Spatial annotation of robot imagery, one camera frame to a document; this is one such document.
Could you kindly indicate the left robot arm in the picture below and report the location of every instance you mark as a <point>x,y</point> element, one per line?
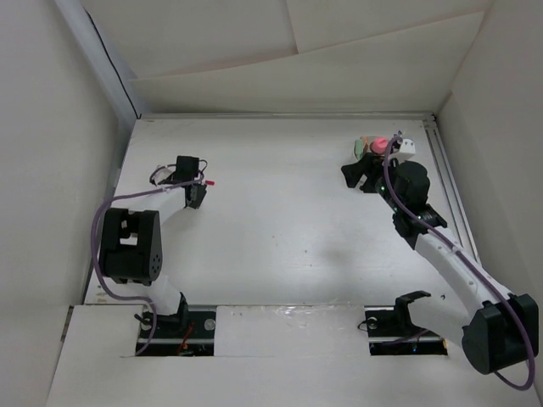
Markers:
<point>129,256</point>

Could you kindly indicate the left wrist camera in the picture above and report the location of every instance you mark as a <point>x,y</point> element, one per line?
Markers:
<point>161,173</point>

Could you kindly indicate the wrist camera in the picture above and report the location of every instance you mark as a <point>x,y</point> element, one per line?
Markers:
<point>161,173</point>
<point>403,150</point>

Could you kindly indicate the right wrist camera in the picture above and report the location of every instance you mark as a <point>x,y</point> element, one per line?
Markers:
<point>403,150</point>

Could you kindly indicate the pink capped small bottle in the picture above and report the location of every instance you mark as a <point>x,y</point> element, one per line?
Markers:
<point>379,145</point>

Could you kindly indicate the green translucent highlighter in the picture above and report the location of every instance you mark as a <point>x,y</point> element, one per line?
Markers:
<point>359,148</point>

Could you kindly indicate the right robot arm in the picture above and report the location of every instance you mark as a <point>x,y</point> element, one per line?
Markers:
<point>497,328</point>

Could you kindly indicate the white round divided container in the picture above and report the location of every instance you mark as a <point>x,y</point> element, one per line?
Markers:
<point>367,149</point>

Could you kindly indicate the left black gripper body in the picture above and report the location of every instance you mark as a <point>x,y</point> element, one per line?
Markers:
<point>200,194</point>

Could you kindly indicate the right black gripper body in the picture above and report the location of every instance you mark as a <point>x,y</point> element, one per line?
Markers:
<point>376,181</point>

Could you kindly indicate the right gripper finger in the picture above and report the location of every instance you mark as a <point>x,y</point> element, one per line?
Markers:
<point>356,169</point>
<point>352,182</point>

